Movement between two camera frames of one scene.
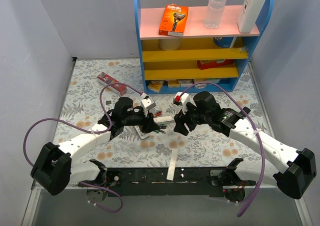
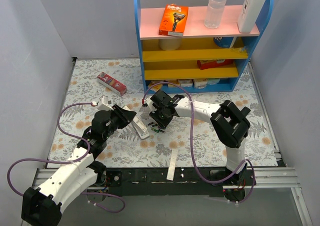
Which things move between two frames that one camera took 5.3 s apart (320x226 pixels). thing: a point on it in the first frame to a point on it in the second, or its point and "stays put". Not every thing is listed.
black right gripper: [185, 121] to [158, 114]
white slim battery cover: [172, 165] stays put
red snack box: [205, 64] stays put
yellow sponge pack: [155, 85] stays put
